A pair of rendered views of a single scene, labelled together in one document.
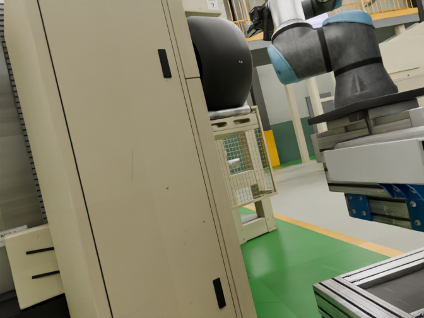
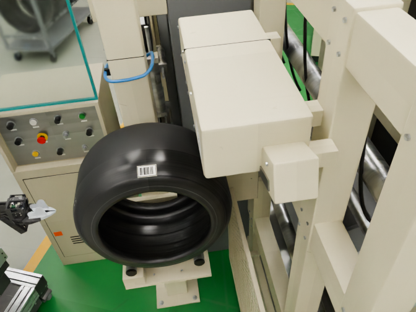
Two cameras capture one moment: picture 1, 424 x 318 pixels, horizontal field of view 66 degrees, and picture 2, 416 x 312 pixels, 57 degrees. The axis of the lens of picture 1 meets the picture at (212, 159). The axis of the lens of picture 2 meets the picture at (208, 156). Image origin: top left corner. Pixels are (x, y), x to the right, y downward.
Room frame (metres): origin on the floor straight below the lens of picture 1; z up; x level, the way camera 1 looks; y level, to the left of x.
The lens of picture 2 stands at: (2.56, -0.86, 2.29)
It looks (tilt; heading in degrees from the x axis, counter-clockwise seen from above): 42 degrees down; 118
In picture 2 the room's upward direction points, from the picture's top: 4 degrees counter-clockwise
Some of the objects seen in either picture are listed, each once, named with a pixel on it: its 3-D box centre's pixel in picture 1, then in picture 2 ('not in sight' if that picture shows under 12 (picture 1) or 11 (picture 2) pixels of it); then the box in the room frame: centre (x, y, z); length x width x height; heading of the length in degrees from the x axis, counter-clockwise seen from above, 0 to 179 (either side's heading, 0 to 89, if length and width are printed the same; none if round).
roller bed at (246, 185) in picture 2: not in sight; (238, 163); (2.06, 0.35, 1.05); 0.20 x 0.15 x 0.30; 123
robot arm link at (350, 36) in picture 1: (347, 41); not in sight; (0.84, -0.41, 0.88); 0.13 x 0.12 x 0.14; 69
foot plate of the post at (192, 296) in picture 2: not in sight; (176, 285); (1.70, 0.16, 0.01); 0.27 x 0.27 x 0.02; 33
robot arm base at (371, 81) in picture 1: (361, 84); not in sight; (0.84, -0.42, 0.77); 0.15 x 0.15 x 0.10
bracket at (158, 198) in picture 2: not in sight; (161, 203); (1.76, 0.10, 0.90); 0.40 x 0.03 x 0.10; 33
